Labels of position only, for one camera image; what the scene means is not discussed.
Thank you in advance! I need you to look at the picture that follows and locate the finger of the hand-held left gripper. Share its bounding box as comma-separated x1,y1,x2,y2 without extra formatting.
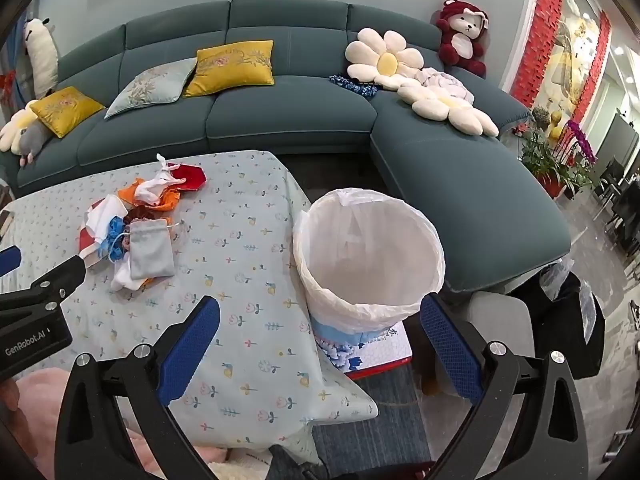
0,245,22,277
0,255,87,313

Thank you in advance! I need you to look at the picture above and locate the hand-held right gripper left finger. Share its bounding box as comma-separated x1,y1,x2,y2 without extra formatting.
55,295,223,480

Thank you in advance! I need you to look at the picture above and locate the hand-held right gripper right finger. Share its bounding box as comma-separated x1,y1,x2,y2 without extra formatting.
421,293,591,480

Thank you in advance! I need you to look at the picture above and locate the grey stool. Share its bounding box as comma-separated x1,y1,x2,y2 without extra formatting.
435,292,536,401

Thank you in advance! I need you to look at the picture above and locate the white crumpled cloth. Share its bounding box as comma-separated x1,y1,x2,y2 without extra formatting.
111,260,151,292

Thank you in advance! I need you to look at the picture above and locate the pink fluffy cloth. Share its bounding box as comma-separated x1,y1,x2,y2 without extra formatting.
0,367,151,480

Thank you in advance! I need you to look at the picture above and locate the blue and white printed box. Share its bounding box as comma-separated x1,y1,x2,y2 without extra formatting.
312,320,413,381

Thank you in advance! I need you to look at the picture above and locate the blue grey rug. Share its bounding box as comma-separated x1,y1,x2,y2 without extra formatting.
312,360,436,466

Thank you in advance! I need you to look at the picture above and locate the floral printed tablecloth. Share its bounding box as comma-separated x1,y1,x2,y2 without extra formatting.
0,150,380,466

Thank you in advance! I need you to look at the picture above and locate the black bag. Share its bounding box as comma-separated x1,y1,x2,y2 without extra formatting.
520,260,608,381

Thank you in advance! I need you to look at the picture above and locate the crumpled orange plastic bag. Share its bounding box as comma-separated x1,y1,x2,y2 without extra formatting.
119,180,182,211

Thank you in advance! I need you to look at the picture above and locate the grey mouse plush toy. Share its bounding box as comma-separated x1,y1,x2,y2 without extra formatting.
19,122,51,167

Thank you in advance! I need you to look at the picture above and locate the cream petal cushion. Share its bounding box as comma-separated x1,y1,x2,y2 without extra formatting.
0,107,38,153

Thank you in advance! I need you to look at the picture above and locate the small yellow embroidered cushion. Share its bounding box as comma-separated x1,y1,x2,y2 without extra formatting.
29,86,106,139

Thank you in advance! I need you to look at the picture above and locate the red paper packet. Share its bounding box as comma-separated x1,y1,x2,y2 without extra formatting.
167,162,207,192

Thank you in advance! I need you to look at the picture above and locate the long white plush toy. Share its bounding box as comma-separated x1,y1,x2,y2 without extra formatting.
22,17,60,100

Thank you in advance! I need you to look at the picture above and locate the light blue embroidered cushion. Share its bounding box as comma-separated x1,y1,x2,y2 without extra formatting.
104,57,198,121

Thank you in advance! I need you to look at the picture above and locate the green potted plant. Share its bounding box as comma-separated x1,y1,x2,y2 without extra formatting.
520,127,596,198

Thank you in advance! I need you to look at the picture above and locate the dark dining chair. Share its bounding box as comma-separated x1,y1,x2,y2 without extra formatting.
595,157,640,256

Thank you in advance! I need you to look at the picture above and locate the long cream flower cushion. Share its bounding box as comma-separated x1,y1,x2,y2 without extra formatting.
397,80,501,137

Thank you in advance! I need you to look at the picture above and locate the purple orchid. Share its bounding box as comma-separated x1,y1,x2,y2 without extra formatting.
565,119,598,168

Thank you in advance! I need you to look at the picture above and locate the teal fabric sofa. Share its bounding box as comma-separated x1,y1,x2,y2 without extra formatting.
0,0,573,293

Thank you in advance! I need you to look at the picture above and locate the pale crumpled blanket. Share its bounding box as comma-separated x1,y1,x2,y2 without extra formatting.
412,66,473,98

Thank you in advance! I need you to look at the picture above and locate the large yellow embroidered cushion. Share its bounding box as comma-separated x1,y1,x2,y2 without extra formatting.
182,40,276,98

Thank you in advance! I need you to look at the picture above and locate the blue knitted cloth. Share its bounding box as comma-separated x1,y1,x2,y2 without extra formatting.
329,74,381,97

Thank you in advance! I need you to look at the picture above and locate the round cream flower cushion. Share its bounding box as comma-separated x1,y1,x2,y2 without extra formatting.
345,27,426,91

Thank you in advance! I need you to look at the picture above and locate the red and white plush toy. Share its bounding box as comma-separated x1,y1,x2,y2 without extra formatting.
434,0,490,78

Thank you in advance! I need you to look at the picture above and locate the grey drawstring pouch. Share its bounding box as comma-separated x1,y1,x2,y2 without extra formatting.
127,218,176,281

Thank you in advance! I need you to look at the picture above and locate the red paper wall decoration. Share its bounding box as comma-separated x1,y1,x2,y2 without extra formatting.
510,0,567,106
575,10,613,116

